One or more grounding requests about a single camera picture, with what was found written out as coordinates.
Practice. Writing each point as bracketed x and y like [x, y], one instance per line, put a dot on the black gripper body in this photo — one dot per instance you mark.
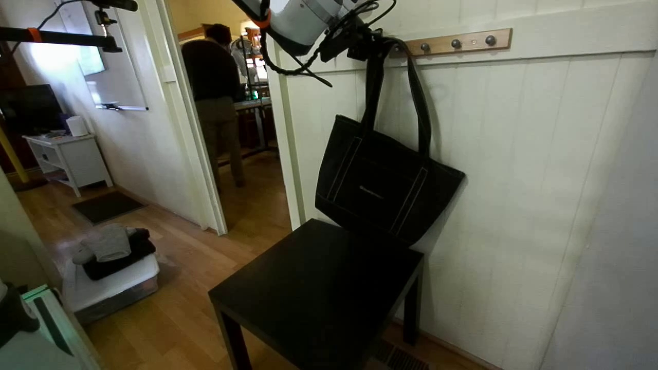
[356, 39]

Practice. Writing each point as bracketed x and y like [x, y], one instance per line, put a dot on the black tote bag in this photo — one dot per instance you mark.
[378, 186]

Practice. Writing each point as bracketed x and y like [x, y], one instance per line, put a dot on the robot base table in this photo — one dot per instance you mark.
[39, 333]

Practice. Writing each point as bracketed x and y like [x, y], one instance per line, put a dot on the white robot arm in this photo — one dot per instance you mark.
[297, 25]

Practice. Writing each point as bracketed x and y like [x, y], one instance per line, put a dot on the person in dark shirt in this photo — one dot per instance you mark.
[215, 84]

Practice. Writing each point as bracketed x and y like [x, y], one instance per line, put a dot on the black square side table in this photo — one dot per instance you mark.
[321, 297]

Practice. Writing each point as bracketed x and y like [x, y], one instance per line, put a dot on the white small cabinet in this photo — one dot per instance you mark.
[72, 162]

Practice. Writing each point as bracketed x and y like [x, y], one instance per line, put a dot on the dark floor mat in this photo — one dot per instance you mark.
[108, 206]

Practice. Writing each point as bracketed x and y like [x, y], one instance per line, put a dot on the white box with clothes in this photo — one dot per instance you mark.
[108, 269]

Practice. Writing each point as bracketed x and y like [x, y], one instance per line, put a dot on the wooden hook rail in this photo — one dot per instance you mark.
[476, 41]

